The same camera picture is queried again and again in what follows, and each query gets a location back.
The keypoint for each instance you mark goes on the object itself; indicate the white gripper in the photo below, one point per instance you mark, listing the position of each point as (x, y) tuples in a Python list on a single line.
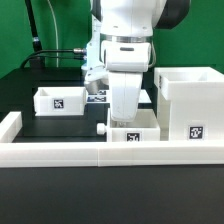
[(125, 64)]

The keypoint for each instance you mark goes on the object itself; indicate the white front drawer tray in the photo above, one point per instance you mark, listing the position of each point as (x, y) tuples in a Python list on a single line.
[(144, 128)]

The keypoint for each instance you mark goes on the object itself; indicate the white drawer tray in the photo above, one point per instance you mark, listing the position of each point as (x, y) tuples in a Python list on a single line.
[(144, 128), (60, 101)]

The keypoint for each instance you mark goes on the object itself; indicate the white drawer cabinet box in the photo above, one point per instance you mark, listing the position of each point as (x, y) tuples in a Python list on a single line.
[(190, 103)]

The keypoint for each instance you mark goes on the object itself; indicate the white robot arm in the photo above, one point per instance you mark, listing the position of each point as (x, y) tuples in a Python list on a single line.
[(127, 21)]

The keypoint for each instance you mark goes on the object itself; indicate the white rear drawer tray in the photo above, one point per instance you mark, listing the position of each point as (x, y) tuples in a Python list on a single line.
[(60, 101)]

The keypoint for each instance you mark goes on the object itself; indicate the marker tag sheet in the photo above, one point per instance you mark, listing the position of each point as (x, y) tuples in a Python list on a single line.
[(103, 97)]

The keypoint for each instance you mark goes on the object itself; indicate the black pole stand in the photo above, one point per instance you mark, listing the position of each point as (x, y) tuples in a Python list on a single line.
[(38, 62)]

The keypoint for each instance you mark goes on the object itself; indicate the white U-shaped border frame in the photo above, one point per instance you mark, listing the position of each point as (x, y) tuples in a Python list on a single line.
[(101, 154)]

